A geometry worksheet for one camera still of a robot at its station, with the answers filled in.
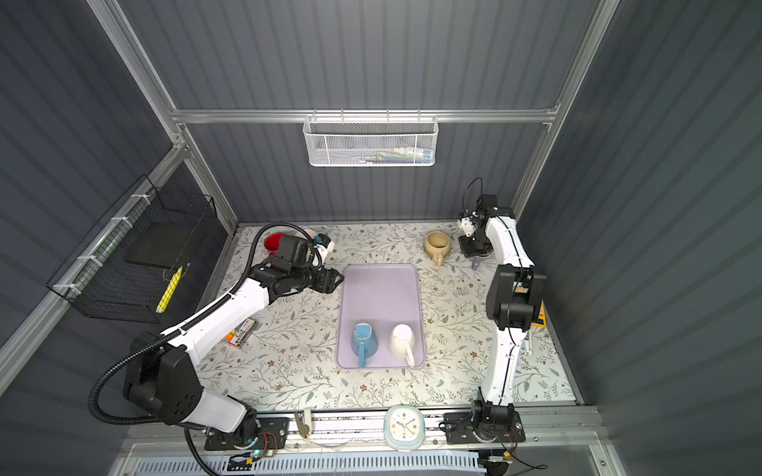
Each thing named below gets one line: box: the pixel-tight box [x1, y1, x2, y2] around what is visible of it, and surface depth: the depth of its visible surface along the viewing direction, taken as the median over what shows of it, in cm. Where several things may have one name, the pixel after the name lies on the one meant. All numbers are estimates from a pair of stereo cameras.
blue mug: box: [350, 322, 379, 368], surface depth 82 cm
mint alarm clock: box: [382, 404, 427, 452], surface depth 74 cm
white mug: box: [389, 323, 416, 368], surface depth 82 cm
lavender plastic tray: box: [336, 263, 426, 369], surface depth 98 cm
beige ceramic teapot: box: [423, 230, 452, 267], surface depth 105 cm
